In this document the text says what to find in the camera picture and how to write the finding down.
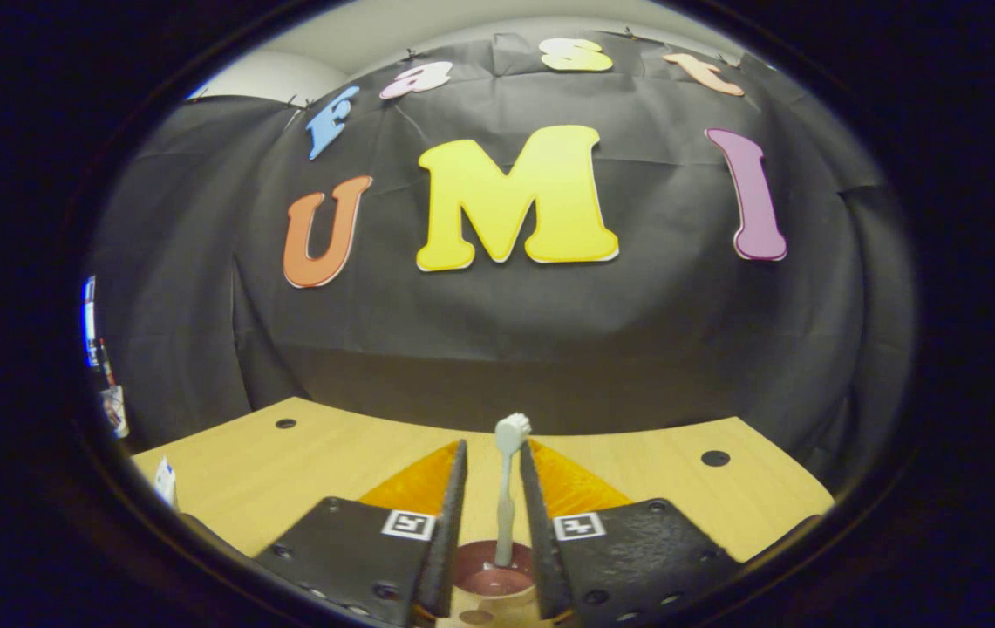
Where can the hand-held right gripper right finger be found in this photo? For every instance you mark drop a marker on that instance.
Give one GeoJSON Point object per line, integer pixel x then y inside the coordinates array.
{"type": "Point", "coordinates": [536, 541]}

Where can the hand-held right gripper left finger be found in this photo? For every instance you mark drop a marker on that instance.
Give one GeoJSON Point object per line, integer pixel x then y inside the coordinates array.
{"type": "Point", "coordinates": [445, 541]}

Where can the pale green toothbrush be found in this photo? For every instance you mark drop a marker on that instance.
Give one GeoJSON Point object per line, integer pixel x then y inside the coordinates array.
{"type": "Point", "coordinates": [506, 497]}

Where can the beige cup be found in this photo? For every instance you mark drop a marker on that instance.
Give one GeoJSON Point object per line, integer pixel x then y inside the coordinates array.
{"type": "Point", "coordinates": [484, 580]}

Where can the wooden desktop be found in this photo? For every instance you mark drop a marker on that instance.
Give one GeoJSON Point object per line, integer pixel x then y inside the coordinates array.
{"type": "Point", "coordinates": [331, 462]}

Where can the white desktop device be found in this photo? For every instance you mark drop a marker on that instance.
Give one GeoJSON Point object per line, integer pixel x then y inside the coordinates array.
{"type": "Point", "coordinates": [115, 410]}

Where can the computer monitor screen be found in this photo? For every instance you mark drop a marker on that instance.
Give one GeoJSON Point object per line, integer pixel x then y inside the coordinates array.
{"type": "Point", "coordinates": [91, 323]}

